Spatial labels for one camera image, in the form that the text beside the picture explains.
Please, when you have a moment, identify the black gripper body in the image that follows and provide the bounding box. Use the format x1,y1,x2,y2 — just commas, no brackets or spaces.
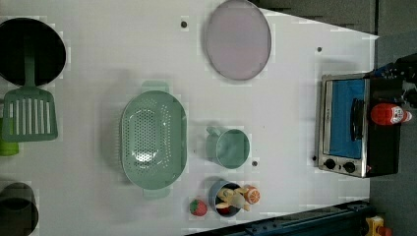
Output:
367,53,417,108

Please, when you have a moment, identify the red felt ketchup bottle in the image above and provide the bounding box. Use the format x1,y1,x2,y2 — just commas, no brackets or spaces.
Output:
371,103,412,126

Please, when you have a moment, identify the yellow red toy object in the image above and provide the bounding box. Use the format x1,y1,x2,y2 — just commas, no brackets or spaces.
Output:
366,216,392,236

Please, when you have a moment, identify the round grey-purple plate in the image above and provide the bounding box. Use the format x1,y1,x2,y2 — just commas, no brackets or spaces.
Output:
205,0,271,81

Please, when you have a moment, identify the green mug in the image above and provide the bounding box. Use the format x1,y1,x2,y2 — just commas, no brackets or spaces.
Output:
206,127,250,169

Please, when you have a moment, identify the toy orange half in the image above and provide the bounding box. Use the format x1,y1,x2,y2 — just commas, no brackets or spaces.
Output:
244,185,261,205

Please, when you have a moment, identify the blue cup with toy food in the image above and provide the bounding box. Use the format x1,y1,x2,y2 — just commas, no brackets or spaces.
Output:
208,180,251,217

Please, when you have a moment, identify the toy strawberry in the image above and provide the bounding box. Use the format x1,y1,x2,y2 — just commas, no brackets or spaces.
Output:
189,199,208,216

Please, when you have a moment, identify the green oval colander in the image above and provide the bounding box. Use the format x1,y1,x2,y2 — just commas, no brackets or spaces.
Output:
120,81,187,200

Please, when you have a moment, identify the black frying pan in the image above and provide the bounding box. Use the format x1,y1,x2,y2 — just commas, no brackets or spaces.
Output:
0,18,67,87

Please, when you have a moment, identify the green slotted spatula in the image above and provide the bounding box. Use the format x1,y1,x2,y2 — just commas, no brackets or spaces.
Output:
2,49,58,143

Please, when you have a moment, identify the lime green cup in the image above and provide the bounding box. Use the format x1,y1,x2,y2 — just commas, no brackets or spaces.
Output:
0,136,20,156

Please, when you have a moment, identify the black cylindrical container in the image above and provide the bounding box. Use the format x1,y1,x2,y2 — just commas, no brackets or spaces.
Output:
0,183,39,236

